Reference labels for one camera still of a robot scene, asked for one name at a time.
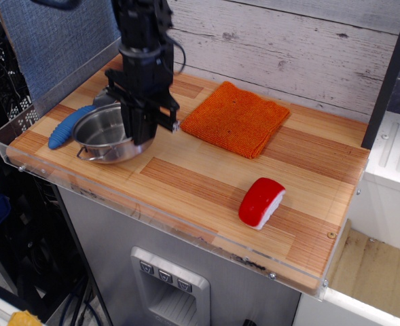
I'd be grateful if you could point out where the blue handled metal spoon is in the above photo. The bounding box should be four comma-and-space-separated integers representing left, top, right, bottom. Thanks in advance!
48, 87, 116, 149

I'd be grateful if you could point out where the blue fabric panel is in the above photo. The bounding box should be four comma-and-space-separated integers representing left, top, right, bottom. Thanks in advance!
0, 1, 120, 117

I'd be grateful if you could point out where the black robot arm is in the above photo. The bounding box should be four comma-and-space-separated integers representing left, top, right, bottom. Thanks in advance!
105, 1, 179, 145

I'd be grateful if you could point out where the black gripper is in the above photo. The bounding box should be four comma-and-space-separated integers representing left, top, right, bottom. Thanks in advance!
105, 47, 180, 145

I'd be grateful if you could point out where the orange woven cloth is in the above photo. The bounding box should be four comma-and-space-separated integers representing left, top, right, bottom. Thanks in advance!
181, 81, 290, 159

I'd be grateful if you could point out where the red white toy sushi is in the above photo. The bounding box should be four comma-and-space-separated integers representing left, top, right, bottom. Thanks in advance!
238, 177, 286, 230

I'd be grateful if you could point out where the white toy sink unit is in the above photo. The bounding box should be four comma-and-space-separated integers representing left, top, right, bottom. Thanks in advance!
294, 112, 400, 325

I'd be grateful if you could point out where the black vertical post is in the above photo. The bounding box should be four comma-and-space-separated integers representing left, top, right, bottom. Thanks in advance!
361, 33, 400, 149

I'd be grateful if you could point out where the silver toy fridge cabinet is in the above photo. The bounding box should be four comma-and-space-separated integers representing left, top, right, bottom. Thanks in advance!
60, 189, 300, 325

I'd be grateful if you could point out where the silver metal pot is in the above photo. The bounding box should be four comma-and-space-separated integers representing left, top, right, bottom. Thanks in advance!
72, 103, 153, 164

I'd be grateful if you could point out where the clear acrylic table guard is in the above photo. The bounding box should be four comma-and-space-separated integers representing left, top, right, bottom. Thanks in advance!
0, 116, 369, 297

